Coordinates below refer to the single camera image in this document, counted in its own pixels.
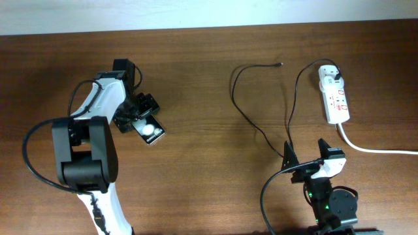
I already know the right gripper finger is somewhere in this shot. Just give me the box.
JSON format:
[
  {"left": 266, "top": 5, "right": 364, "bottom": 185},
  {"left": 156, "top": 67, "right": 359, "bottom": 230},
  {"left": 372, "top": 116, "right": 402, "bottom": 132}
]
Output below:
[
  {"left": 281, "top": 141, "right": 299, "bottom": 170},
  {"left": 318, "top": 138, "right": 332, "bottom": 159}
]

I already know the white charger plug adapter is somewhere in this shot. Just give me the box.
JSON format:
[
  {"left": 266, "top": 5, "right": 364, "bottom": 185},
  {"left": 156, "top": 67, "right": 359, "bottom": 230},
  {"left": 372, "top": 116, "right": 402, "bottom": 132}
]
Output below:
[{"left": 318, "top": 65, "right": 344, "bottom": 93}]

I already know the white power strip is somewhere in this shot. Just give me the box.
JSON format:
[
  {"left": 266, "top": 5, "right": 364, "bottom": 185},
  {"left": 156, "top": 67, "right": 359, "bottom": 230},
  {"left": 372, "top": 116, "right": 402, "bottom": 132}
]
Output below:
[{"left": 321, "top": 88, "right": 349, "bottom": 124}]

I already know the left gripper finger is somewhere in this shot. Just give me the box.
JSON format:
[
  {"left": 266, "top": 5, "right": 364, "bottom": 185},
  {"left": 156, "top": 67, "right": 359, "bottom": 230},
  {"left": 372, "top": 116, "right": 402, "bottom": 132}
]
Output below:
[
  {"left": 113, "top": 116, "right": 134, "bottom": 133},
  {"left": 138, "top": 93, "right": 160, "bottom": 116}
]

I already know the white power strip cord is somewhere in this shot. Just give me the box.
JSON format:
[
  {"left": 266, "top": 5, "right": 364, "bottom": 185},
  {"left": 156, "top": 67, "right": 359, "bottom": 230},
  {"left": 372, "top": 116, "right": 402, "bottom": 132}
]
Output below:
[{"left": 336, "top": 122, "right": 418, "bottom": 155}]

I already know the black smartphone with white circles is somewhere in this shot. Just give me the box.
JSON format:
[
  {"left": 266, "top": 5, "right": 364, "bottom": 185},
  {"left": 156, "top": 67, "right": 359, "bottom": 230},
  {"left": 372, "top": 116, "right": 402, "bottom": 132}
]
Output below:
[{"left": 131, "top": 116, "right": 165, "bottom": 146}]

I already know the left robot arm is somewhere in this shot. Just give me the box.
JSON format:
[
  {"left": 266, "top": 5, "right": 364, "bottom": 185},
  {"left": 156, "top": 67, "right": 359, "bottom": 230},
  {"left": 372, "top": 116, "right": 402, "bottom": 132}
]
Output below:
[{"left": 52, "top": 59, "right": 165, "bottom": 234}]

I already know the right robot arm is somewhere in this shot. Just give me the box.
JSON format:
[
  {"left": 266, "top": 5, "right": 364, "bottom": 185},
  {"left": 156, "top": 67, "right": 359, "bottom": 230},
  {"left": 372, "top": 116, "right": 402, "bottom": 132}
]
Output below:
[{"left": 281, "top": 138, "right": 359, "bottom": 234}]

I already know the black charging cable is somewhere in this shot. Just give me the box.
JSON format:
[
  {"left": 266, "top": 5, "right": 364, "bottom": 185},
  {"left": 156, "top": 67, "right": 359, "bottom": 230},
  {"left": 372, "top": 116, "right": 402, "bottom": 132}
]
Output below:
[{"left": 231, "top": 58, "right": 343, "bottom": 159}]

